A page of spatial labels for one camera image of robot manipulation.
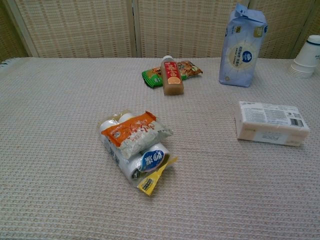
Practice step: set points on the tissue pack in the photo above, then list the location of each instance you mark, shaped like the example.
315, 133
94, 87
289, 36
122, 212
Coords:
270, 125

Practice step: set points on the blue white bag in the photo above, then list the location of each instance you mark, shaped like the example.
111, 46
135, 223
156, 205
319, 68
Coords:
240, 57

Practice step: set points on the orange and white snack bag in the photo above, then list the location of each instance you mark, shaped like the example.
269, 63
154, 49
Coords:
135, 135

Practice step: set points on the orange snack bag bundle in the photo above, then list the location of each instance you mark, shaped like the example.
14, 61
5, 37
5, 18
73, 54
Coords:
152, 161

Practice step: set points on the brown juice bottle red label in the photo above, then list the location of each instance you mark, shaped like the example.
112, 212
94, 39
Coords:
172, 80

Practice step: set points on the green and orange snack bag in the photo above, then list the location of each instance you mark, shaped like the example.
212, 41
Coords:
150, 77

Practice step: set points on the beige woven tablecloth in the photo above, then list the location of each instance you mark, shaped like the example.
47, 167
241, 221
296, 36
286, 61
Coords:
62, 125

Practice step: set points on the woven bamboo screen panel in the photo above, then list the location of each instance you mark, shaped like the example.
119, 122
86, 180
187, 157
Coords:
313, 20
10, 37
282, 20
185, 25
75, 25

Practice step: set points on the white bottle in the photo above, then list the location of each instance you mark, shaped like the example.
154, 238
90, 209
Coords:
305, 57

